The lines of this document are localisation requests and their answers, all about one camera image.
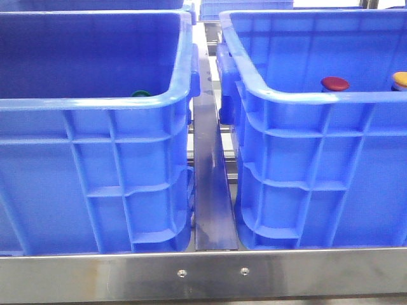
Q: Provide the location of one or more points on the rear left blue bin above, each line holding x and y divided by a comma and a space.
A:
86, 5

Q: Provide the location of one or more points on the steel shelf front rail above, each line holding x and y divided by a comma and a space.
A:
203, 275

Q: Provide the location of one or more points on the blue plastic bin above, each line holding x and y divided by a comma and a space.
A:
317, 169
85, 167

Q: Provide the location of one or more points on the rear right blue bin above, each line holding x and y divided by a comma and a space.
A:
210, 10

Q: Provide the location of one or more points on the red mushroom push button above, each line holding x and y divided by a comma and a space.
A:
334, 84

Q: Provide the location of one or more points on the right blue plastic bin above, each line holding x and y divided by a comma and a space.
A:
317, 169

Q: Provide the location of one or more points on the yellow mushroom push button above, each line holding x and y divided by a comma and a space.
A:
399, 81

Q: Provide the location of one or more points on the left blue plastic bin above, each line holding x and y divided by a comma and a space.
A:
85, 167

